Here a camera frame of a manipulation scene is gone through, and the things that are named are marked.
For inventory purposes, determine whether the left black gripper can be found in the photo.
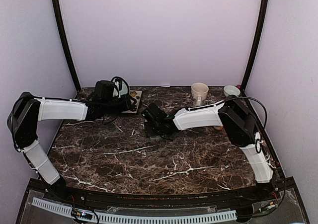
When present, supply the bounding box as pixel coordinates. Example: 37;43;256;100
102;94;137;115

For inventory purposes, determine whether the green ceramic bowl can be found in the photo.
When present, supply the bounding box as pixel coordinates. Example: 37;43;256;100
223;85;240;97
118;83;129;96

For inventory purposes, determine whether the clear plastic pill organizer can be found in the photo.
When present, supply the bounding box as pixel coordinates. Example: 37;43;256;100
149;136;161;141

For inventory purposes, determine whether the orange pill bottle grey cap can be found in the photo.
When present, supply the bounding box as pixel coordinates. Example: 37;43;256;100
213;126;223;131

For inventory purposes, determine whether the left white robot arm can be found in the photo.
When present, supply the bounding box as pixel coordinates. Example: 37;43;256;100
7;92;137;202

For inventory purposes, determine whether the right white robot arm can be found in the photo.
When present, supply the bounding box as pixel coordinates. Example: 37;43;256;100
142;95;273;201

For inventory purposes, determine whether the floral square plate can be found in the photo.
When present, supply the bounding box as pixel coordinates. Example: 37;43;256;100
123;90;142;114

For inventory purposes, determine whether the beige ceramic mug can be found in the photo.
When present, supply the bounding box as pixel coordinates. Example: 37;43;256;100
191;82;209;107

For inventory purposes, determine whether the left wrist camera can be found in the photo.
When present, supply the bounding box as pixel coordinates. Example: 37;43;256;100
93;76;129;100

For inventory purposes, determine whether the right black frame post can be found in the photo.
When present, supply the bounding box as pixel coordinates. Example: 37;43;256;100
240;0;268;92

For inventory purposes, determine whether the black frame post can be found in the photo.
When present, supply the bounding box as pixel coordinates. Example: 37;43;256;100
52;0;81;92
240;0;268;92

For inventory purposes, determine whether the white slotted cable duct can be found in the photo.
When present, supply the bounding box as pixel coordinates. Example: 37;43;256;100
31;198;237;224

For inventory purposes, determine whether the left black frame post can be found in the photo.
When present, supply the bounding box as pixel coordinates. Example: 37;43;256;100
52;0;81;92

